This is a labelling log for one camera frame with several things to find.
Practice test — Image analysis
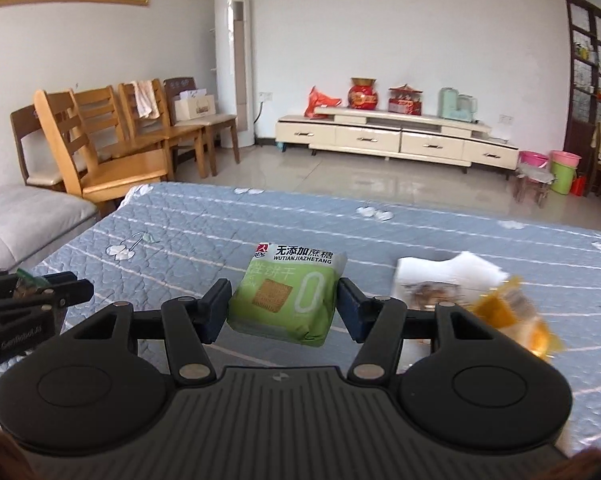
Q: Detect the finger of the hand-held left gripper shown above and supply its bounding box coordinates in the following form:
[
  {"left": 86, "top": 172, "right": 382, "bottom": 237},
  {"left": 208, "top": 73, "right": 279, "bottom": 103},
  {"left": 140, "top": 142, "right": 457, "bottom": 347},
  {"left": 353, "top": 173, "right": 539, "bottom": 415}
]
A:
[
  {"left": 0, "top": 269, "right": 79, "bottom": 291},
  {"left": 0, "top": 280, "right": 96, "bottom": 319}
]

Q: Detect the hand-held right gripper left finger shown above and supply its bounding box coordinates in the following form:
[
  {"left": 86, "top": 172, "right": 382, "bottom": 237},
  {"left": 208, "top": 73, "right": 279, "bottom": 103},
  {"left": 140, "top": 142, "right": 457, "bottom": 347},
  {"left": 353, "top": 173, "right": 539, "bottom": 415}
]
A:
[{"left": 68, "top": 278, "right": 233, "bottom": 386}]

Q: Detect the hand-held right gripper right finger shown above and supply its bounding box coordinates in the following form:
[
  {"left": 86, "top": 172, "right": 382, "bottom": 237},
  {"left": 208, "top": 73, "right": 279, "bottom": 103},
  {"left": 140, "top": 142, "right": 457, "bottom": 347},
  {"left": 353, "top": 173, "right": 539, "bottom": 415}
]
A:
[{"left": 337, "top": 277, "right": 506, "bottom": 386}]

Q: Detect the orange green-label snack packet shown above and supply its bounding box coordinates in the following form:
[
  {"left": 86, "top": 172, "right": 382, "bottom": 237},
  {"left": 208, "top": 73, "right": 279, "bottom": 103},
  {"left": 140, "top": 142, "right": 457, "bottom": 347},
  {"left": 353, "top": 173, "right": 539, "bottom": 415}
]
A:
[{"left": 12, "top": 268, "right": 56, "bottom": 301}]

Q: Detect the light green biscuit packet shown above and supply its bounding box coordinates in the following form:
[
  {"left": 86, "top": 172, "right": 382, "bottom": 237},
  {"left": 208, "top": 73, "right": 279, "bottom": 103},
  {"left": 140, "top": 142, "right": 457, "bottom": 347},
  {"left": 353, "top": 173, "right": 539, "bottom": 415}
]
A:
[{"left": 226, "top": 242, "right": 350, "bottom": 349}]

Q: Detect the brown bread clear packet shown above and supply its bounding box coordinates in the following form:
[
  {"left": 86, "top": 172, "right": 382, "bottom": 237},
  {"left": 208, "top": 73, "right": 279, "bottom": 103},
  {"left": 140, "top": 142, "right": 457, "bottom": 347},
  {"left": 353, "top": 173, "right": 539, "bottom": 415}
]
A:
[{"left": 402, "top": 280, "right": 469, "bottom": 312}]

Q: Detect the white cardboard box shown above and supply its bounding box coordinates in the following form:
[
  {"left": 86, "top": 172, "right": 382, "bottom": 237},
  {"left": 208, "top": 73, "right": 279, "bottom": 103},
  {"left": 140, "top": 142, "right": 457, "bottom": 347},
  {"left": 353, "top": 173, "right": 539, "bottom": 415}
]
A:
[{"left": 394, "top": 252, "right": 512, "bottom": 321}]

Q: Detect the yellow snack packet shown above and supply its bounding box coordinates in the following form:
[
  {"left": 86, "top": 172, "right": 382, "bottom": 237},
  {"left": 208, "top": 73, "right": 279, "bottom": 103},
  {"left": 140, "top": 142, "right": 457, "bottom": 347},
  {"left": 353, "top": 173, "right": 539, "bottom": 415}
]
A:
[{"left": 467, "top": 274, "right": 569, "bottom": 362}]

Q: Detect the grey sofa cushion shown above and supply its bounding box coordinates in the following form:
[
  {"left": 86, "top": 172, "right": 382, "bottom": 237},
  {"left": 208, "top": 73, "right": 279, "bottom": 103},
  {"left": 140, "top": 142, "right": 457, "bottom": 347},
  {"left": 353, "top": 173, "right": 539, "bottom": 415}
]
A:
[{"left": 0, "top": 183, "right": 99, "bottom": 272}]

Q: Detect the blue quilted bedspread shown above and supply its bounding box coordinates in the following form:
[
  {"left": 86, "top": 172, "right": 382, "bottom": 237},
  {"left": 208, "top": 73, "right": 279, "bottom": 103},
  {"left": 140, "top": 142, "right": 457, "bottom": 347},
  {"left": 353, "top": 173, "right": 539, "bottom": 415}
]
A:
[{"left": 0, "top": 182, "right": 601, "bottom": 456}]

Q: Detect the tilted light wooden chair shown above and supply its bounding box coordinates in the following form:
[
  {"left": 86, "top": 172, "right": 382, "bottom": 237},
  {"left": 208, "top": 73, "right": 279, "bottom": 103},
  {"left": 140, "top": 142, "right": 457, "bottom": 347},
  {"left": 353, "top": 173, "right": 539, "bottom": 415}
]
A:
[{"left": 33, "top": 88, "right": 174, "bottom": 217}]

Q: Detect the dark chair with cream cushion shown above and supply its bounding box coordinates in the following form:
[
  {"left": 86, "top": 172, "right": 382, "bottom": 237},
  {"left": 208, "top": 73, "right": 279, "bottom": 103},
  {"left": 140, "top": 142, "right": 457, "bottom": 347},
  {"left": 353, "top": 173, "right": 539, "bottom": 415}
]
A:
[{"left": 10, "top": 104, "right": 69, "bottom": 192}]

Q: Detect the cream television cabinet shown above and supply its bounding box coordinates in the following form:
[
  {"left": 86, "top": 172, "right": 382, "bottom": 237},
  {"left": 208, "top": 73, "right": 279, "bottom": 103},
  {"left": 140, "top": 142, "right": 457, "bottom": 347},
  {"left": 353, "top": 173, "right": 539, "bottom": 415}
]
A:
[{"left": 274, "top": 105, "right": 521, "bottom": 177}]

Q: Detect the white towel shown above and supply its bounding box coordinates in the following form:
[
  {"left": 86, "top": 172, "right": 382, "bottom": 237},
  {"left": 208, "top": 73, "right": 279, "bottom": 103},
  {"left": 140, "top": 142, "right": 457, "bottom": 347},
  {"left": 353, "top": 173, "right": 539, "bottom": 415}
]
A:
[{"left": 131, "top": 79, "right": 160, "bottom": 120}]

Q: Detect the white paper bag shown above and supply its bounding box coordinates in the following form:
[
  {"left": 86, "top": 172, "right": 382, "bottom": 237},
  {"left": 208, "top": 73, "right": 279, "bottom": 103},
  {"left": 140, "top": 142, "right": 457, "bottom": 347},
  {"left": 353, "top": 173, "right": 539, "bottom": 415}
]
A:
[{"left": 174, "top": 90, "right": 218, "bottom": 122}]

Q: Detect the red plastic bag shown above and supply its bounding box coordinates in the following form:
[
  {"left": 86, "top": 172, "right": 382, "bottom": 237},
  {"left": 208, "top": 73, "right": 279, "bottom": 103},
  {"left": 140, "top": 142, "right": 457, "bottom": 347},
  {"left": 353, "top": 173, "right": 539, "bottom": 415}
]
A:
[{"left": 303, "top": 85, "right": 342, "bottom": 120}]

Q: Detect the red gift box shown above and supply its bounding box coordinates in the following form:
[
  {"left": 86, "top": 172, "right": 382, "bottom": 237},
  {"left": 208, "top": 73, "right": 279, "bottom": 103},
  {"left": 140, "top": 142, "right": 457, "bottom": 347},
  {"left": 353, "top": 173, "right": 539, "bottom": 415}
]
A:
[{"left": 387, "top": 83, "right": 424, "bottom": 116}]

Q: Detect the red gold vase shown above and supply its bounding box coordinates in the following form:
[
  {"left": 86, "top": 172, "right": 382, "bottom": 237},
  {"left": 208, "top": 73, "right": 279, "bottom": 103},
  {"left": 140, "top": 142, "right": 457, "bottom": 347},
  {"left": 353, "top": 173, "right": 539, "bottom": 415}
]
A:
[{"left": 347, "top": 77, "right": 380, "bottom": 111}]

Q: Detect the small stool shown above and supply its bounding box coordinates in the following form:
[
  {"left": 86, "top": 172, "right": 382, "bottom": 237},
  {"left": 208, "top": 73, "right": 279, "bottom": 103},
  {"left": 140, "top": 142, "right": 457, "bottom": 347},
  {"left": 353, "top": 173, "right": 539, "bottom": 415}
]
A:
[{"left": 512, "top": 165, "right": 554, "bottom": 209}]

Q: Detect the mint green kitchen appliance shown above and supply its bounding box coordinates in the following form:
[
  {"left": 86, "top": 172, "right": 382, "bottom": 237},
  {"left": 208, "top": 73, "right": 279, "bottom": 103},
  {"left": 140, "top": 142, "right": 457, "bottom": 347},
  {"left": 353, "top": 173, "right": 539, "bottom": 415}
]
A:
[{"left": 439, "top": 87, "right": 480, "bottom": 122}]

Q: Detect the pink plastic basin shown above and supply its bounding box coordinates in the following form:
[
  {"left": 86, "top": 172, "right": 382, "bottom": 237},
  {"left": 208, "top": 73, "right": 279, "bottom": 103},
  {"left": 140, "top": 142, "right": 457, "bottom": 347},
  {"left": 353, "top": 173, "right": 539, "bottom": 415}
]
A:
[{"left": 517, "top": 149, "right": 551, "bottom": 169}]

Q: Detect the white tower air conditioner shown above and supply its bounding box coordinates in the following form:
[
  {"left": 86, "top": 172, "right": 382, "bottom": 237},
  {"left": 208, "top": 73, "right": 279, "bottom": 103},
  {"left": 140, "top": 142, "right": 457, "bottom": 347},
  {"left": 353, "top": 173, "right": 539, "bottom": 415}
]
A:
[{"left": 214, "top": 0, "right": 256, "bottom": 150}]

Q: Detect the dark wooden display shelf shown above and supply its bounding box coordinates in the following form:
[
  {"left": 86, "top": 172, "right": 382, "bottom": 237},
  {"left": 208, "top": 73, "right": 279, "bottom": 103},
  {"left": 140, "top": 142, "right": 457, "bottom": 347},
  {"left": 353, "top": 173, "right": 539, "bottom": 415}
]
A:
[{"left": 559, "top": 0, "right": 601, "bottom": 197}]

